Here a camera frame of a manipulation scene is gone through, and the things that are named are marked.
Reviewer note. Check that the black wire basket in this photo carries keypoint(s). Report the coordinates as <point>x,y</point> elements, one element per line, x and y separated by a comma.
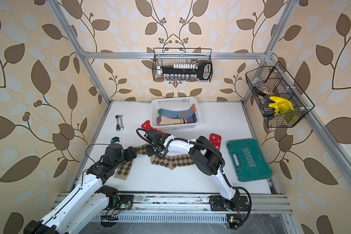
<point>169,56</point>
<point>275,81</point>

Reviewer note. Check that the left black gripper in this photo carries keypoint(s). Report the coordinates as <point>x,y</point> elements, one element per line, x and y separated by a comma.
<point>129,153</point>

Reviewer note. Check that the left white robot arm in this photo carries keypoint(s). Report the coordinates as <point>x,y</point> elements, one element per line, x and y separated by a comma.
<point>89,198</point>

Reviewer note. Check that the beige purple sock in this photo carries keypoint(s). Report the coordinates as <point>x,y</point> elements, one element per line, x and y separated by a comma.
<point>191,119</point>
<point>162,121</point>

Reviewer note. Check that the green handled ratchet wrench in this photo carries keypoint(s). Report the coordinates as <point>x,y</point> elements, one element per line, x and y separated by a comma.
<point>118,125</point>

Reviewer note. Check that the green plastic tool case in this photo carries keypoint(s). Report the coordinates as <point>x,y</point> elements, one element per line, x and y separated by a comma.
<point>248,160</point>

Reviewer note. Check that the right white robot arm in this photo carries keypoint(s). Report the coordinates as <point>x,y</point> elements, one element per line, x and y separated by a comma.
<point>205,156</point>

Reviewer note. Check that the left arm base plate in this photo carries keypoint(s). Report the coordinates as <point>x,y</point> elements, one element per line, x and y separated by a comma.
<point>116,202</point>

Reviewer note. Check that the red christmas sock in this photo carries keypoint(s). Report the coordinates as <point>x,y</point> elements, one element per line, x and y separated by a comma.
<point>147,126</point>
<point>215,140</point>

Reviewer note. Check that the right black wire basket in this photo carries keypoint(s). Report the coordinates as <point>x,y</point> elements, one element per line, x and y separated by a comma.
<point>275,81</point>

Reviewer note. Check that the black tool in basket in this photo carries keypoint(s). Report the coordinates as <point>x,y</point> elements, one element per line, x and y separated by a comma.
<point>266,105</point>

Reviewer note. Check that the brown argyle sock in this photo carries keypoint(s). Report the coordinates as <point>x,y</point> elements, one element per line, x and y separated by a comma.
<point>171,162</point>
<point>123,171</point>

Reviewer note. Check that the white plastic basket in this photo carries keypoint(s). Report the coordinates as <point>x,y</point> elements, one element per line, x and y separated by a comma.
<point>175,104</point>

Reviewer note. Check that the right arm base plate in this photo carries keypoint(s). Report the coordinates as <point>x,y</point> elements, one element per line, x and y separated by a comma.
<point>219,204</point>

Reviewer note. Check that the yellow rubber glove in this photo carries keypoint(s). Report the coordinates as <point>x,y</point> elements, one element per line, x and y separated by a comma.
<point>280,105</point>

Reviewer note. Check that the silver wrench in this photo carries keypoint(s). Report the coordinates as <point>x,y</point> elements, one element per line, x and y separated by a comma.
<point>121,122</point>

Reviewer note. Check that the blue striped sock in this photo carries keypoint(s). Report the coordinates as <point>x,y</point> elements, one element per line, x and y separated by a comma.
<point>177,114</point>

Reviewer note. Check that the back black wire basket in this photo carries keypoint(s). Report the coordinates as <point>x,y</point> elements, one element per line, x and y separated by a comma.
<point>169,56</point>

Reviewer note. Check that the black socket set holder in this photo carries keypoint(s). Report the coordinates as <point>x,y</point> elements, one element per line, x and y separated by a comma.
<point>200,71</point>

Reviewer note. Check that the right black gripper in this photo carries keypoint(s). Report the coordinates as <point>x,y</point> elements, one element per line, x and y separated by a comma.
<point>149,151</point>

